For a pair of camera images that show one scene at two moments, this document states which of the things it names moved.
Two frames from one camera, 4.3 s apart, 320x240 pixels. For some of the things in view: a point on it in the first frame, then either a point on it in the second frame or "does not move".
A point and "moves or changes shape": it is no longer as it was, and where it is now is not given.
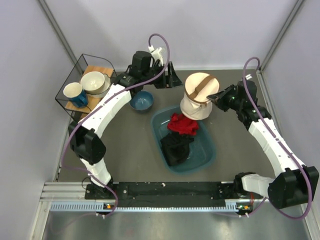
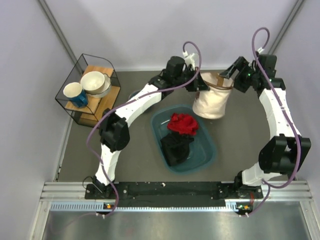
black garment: (176, 147) does not move
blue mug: (77, 96) does not move
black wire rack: (91, 76) does not move
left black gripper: (173, 79) → (197, 84)
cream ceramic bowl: (92, 82) does not move
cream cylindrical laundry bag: (195, 104) moves or changes shape
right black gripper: (220, 97) → (239, 64)
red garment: (179, 123) does not move
